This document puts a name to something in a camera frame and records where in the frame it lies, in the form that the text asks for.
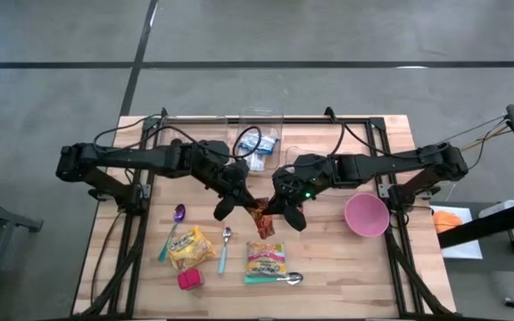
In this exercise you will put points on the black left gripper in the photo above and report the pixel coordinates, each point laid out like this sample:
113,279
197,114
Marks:
232,178

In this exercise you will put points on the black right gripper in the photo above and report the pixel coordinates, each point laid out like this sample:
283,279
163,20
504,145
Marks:
301,178

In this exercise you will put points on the orange snack packet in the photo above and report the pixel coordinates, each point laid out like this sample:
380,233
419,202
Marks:
266,227

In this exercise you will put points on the beef flavor ramen packet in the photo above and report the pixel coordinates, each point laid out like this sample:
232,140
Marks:
266,256

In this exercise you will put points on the yellow ramen packet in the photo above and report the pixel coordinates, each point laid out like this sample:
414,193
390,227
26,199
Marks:
190,247

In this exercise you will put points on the blue ramen packet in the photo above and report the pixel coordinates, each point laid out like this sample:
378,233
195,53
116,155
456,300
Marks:
261,143

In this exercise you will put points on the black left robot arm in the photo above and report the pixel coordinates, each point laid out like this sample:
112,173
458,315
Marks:
141,158

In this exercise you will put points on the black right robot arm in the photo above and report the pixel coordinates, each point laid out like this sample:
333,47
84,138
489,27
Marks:
395,162

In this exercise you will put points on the clear plastic bin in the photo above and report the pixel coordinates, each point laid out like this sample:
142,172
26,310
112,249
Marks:
277,120
293,153
203,129

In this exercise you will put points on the pink bowl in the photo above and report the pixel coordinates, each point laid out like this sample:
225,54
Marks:
367,214

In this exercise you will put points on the red cube box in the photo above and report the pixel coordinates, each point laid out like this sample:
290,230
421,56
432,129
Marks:
190,279

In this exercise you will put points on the orange cloth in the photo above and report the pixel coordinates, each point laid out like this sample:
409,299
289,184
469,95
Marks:
446,221

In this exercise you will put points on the white paper sheet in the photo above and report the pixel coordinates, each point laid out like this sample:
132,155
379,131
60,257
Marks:
462,249

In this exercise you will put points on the white plastic container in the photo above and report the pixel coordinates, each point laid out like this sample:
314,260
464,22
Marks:
498,208

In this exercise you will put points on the black table frame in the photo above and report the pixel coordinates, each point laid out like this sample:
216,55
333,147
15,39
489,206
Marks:
284,120

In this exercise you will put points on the silver frame bracket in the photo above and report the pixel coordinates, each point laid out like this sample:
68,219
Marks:
145,191
384,190

